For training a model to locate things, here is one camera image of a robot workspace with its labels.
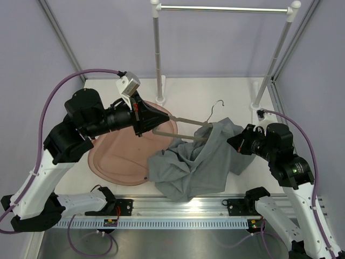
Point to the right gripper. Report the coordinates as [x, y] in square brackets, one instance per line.
[237, 141]

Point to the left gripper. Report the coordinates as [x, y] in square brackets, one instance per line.
[144, 116]

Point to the hanger with metal hook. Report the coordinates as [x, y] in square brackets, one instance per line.
[206, 124]

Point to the grey shirt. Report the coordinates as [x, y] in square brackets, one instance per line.
[189, 169]

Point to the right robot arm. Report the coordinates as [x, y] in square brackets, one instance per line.
[309, 237]

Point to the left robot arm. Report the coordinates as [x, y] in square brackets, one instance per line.
[36, 207]

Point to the pink plastic basin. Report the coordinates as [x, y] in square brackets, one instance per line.
[121, 157]

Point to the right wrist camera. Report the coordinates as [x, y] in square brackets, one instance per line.
[264, 119]

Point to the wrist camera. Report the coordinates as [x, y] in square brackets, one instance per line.
[264, 119]
[127, 85]

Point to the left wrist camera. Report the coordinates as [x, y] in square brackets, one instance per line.
[127, 85]

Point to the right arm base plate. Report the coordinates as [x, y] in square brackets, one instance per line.
[237, 207]

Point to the aluminium mounting rail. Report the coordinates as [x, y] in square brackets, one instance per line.
[158, 207]

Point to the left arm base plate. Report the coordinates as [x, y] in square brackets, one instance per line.
[119, 207]

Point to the white slotted cable duct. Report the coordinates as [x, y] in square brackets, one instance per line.
[127, 223]

